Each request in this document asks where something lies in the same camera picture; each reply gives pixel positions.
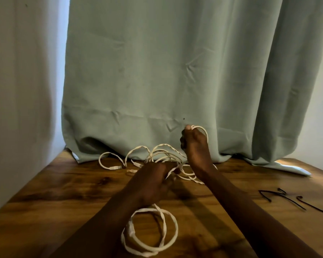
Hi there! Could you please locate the person's right hand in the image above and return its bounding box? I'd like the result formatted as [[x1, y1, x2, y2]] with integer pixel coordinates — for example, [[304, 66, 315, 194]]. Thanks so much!
[[179, 125, 216, 181]]

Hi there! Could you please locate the black wire tie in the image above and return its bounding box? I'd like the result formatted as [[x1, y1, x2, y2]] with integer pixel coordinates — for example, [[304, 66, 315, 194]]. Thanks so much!
[[296, 196, 323, 217], [258, 188, 306, 211]]

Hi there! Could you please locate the person's right forearm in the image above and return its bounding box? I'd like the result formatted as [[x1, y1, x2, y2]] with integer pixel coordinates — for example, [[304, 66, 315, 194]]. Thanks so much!
[[195, 166, 323, 258]]

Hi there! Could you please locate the white twisted cord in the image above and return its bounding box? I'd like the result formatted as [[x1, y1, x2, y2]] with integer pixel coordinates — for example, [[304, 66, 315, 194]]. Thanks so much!
[[98, 125, 218, 258]]

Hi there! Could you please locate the person's left forearm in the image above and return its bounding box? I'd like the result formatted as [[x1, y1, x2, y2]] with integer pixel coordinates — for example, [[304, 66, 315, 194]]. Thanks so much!
[[49, 185, 152, 258]]

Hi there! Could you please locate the person's left hand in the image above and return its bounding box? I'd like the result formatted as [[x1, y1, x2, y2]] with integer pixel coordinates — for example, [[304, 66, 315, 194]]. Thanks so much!
[[129, 161, 182, 208]]

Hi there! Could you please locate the sage green curtain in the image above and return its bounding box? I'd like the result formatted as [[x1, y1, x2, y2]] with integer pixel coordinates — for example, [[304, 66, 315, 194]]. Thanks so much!
[[61, 0, 323, 177]]

